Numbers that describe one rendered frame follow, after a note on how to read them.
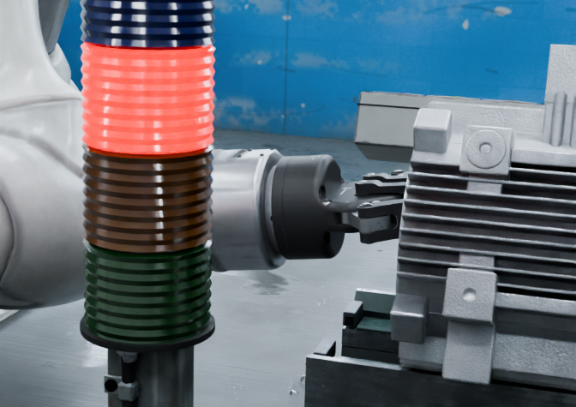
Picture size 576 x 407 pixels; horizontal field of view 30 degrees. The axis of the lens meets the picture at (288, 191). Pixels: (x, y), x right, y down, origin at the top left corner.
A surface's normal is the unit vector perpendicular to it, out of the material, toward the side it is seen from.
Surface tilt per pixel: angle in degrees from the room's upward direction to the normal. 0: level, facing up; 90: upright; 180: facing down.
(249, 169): 40
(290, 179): 46
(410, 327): 112
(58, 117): 50
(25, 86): 26
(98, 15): 65
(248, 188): 60
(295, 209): 80
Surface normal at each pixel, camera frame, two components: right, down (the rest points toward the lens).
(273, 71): -0.31, 0.21
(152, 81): 0.15, 0.62
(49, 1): 0.59, 0.63
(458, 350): -0.25, -0.18
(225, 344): 0.04, -0.97
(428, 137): -0.27, 0.57
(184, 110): 0.59, -0.22
